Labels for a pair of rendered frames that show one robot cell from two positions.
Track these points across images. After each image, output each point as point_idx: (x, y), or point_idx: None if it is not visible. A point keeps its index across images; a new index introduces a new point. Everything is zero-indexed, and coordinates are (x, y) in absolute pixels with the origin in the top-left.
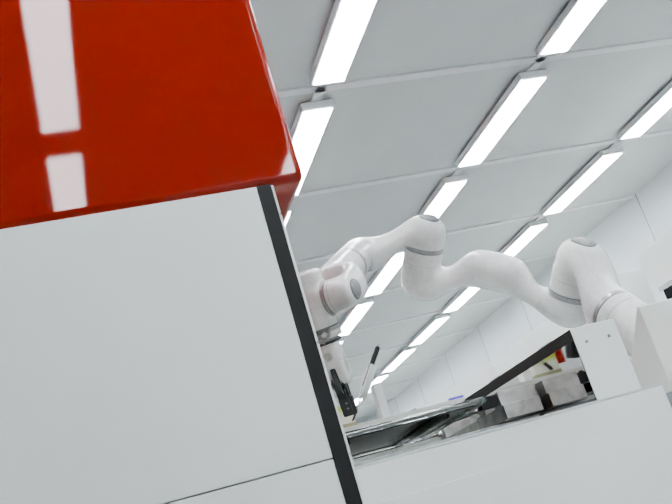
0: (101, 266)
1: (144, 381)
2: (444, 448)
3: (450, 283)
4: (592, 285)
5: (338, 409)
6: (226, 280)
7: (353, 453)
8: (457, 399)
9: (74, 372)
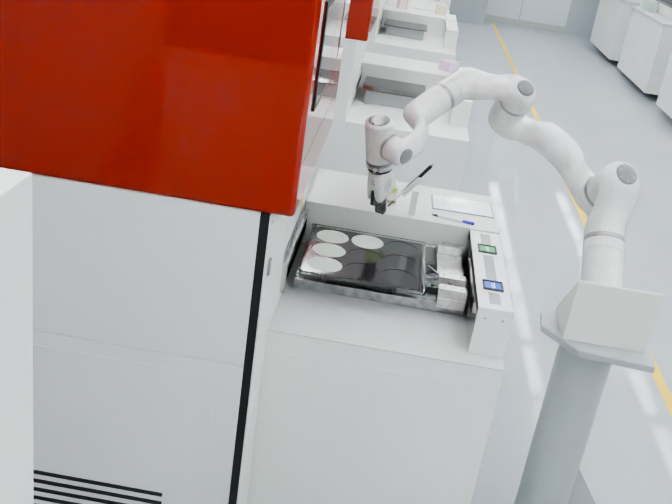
0: (155, 228)
1: (160, 295)
2: (344, 346)
3: (517, 139)
4: (601, 215)
5: None
6: (221, 261)
7: None
8: (464, 227)
9: (127, 277)
